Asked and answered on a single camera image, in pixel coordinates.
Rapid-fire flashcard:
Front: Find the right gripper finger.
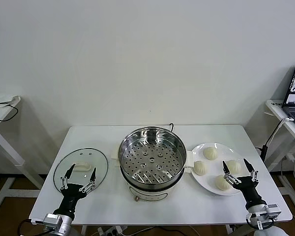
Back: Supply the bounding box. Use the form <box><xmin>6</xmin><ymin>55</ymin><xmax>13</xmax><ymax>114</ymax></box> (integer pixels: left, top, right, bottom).
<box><xmin>222</xmin><ymin>161</ymin><xmax>241</xmax><ymax>184</ymax></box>
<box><xmin>243</xmin><ymin>158</ymin><xmax>259</xmax><ymax>182</ymax></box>

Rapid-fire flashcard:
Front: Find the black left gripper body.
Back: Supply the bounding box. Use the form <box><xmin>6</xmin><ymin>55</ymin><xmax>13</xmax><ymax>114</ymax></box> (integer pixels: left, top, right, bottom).
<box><xmin>52</xmin><ymin>183</ymin><xmax>89</xmax><ymax>217</ymax></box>

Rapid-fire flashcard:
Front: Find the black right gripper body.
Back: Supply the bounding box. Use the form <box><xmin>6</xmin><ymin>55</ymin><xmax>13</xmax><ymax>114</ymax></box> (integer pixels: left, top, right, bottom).
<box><xmin>233</xmin><ymin>176</ymin><xmax>266</xmax><ymax>211</ymax></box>

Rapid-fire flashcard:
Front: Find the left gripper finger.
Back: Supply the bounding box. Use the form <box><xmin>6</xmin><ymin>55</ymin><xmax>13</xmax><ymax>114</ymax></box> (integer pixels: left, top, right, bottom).
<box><xmin>79</xmin><ymin>167</ymin><xmax>97</xmax><ymax>193</ymax></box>
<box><xmin>60</xmin><ymin>163</ymin><xmax>75</xmax><ymax>190</ymax></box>

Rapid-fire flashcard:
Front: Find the white steamed baozi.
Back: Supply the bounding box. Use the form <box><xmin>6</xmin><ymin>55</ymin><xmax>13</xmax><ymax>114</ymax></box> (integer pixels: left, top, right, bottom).
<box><xmin>215</xmin><ymin>174</ymin><xmax>233</xmax><ymax>191</ymax></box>
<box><xmin>225</xmin><ymin>159</ymin><xmax>242</xmax><ymax>176</ymax></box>
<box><xmin>193</xmin><ymin>160</ymin><xmax>209</xmax><ymax>177</ymax></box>
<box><xmin>203</xmin><ymin>147</ymin><xmax>218</xmax><ymax>161</ymax></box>

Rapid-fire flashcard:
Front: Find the glass pot lid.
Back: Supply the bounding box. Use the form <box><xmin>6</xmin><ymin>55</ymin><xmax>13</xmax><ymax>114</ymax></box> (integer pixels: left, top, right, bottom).
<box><xmin>53</xmin><ymin>147</ymin><xmax>109</xmax><ymax>197</ymax></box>

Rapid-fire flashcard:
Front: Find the stainless steel steamer basket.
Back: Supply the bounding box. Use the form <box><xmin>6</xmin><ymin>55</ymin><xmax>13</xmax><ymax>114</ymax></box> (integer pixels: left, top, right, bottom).
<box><xmin>118</xmin><ymin>126</ymin><xmax>188</xmax><ymax>184</ymax></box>

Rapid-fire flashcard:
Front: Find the steel steamer pot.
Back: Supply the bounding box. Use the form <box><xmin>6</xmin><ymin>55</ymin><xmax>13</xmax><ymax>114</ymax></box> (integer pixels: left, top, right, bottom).
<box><xmin>111</xmin><ymin>145</ymin><xmax>195</xmax><ymax>203</ymax></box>

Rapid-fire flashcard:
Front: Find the white oval plate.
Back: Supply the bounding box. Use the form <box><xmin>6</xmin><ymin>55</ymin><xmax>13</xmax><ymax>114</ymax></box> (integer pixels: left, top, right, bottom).
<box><xmin>190</xmin><ymin>142</ymin><xmax>251</xmax><ymax>197</ymax></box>

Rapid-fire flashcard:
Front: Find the white power strip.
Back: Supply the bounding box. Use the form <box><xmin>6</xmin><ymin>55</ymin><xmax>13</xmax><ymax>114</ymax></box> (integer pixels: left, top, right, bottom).
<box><xmin>98</xmin><ymin>225</ymin><xmax>125</xmax><ymax>236</ymax></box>

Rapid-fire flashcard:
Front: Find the white side table with laptop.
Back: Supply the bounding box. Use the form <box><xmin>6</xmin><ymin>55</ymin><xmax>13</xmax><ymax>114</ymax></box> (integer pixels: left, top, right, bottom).
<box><xmin>265</xmin><ymin>99</ymin><xmax>295</xmax><ymax>209</ymax></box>

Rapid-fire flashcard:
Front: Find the white side table with cloth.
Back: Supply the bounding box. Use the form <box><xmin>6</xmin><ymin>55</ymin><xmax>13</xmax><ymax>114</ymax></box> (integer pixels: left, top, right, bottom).
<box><xmin>0</xmin><ymin>93</ymin><xmax>46</xmax><ymax>212</ymax></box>

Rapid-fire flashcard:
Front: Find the white folded cloth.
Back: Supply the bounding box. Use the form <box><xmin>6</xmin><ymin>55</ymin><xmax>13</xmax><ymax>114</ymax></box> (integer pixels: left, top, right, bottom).
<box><xmin>0</xmin><ymin>93</ymin><xmax>22</xmax><ymax>108</ymax></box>

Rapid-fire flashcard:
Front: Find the black power cable with adapter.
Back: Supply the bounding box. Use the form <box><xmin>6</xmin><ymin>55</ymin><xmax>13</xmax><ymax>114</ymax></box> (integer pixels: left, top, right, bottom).
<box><xmin>255</xmin><ymin>120</ymin><xmax>286</xmax><ymax>160</ymax></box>

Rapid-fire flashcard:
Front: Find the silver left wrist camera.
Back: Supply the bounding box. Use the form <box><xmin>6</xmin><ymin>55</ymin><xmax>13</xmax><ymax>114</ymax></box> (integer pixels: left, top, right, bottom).
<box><xmin>30</xmin><ymin>213</ymin><xmax>64</xmax><ymax>229</ymax></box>

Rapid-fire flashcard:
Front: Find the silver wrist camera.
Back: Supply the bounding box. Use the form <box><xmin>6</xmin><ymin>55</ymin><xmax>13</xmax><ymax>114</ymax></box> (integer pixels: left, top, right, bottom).
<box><xmin>30</xmin><ymin>213</ymin><xmax>64</xmax><ymax>229</ymax></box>
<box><xmin>265</xmin><ymin>203</ymin><xmax>280</xmax><ymax>219</ymax></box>

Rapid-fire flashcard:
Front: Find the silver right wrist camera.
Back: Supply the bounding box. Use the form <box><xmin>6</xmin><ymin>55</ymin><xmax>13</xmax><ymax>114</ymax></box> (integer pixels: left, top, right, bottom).
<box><xmin>265</xmin><ymin>203</ymin><xmax>280</xmax><ymax>219</ymax></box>

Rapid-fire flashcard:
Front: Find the thin black cable loop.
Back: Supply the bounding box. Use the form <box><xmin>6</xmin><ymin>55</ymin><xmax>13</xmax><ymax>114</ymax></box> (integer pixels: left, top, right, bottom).
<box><xmin>0</xmin><ymin>102</ymin><xmax>19</xmax><ymax>122</ymax></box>

